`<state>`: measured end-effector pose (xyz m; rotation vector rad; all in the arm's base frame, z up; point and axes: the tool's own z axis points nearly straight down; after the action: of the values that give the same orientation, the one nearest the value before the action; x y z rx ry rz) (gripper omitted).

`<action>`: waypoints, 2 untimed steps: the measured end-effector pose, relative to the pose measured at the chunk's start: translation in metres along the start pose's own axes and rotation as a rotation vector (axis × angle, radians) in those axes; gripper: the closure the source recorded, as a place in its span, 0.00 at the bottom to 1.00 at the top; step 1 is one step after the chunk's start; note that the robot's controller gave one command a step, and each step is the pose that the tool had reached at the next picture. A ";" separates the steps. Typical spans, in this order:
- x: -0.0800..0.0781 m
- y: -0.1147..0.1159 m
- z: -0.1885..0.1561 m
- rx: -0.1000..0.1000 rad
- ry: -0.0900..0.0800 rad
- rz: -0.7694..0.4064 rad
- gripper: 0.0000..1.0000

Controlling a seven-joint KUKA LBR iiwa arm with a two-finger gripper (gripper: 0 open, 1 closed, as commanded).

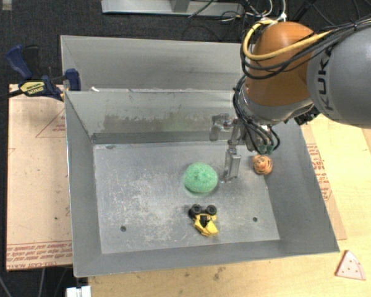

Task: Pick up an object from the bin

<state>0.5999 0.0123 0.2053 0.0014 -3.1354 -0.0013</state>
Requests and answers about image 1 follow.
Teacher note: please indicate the grey metal bin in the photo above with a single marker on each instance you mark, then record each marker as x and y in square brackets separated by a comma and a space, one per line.
[148, 178]

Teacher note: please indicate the brown cardboard board red print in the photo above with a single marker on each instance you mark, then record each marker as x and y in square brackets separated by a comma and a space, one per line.
[37, 178]

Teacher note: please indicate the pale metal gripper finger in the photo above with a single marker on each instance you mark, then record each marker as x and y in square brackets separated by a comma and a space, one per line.
[232, 166]
[215, 125]

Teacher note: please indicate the yellow toy car black wheels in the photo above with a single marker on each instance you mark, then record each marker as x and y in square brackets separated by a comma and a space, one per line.
[205, 223]

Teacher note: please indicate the orange tiger toy head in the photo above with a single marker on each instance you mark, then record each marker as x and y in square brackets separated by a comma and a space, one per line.
[262, 165]

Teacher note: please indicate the green round sponge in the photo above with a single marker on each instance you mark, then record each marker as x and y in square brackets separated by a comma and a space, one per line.
[200, 178]

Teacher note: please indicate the pink triangular pad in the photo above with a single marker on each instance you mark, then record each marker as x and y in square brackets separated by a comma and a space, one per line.
[351, 266]

